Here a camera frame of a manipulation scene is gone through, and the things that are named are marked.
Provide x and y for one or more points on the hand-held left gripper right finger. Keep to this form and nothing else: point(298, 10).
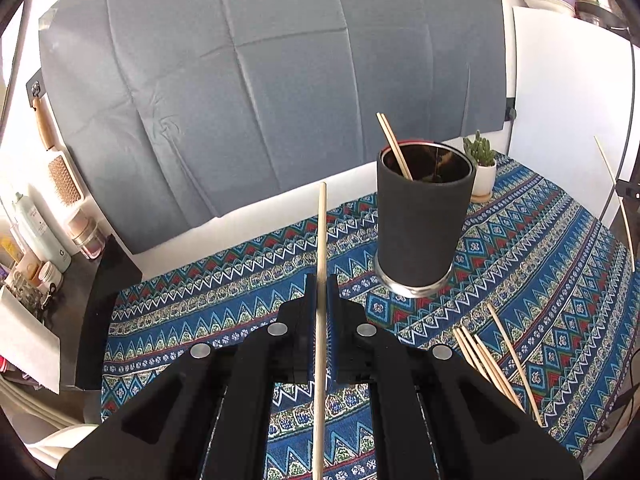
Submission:
point(332, 312)

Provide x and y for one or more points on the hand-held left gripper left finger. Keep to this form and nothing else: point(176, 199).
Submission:
point(310, 312)

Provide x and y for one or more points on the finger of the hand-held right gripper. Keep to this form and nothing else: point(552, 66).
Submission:
point(631, 190)

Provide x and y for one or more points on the pale wooden chopstick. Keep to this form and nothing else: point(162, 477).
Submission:
point(515, 365)
point(321, 240)
point(614, 187)

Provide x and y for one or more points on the black cup with metal base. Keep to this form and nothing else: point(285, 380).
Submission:
point(420, 225)

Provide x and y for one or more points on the blue patterned tablecloth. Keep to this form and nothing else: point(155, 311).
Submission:
point(525, 240)

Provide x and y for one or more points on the white board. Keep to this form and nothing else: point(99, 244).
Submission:
point(560, 85)

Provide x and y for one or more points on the black clip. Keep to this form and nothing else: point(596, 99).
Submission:
point(35, 87)
point(510, 113)

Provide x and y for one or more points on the cactus in white pot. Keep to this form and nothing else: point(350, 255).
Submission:
point(484, 172)

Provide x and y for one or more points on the round wooden coaster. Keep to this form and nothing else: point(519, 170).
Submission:
point(480, 198)

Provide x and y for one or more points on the metal pot with glass lid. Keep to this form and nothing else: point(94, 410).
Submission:
point(597, 2)

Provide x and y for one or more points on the white bowl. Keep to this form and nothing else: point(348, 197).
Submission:
point(550, 7)

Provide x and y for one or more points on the grey cloth backdrop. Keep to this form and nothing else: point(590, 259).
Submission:
point(250, 85)

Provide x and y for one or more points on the pink jar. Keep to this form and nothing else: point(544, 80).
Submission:
point(86, 237)

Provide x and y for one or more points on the small white jar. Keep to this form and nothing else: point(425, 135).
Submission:
point(50, 276)

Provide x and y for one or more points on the wooden hairbrush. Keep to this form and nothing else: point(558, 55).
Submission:
point(62, 180)

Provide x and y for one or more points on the white plastic chair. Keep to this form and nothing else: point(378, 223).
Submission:
point(45, 425)

